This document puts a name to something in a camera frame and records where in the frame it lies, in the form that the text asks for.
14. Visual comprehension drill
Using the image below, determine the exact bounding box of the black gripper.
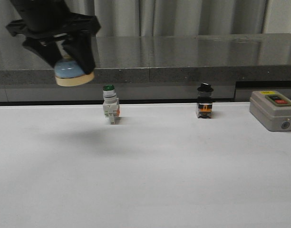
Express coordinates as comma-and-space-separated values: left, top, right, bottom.
6, 0, 101, 75

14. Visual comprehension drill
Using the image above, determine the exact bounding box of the blue desk bell cream base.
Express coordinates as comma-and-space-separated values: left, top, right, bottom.
54, 55, 95, 87

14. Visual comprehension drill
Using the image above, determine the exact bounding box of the grey curtain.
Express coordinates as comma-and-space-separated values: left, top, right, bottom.
0, 0, 291, 38

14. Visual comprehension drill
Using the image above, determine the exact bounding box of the grey stone counter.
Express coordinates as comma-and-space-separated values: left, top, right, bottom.
0, 34, 291, 103

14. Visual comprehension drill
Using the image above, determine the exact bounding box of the green pushbutton switch white body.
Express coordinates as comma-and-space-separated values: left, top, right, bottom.
103, 85, 120, 124

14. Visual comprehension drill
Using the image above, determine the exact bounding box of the black rotary selector switch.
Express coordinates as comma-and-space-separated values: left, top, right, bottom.
196, 83, 213, 118

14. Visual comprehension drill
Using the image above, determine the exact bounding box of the grey on-off switch box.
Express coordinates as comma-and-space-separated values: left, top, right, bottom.
249, 91, 291, 132

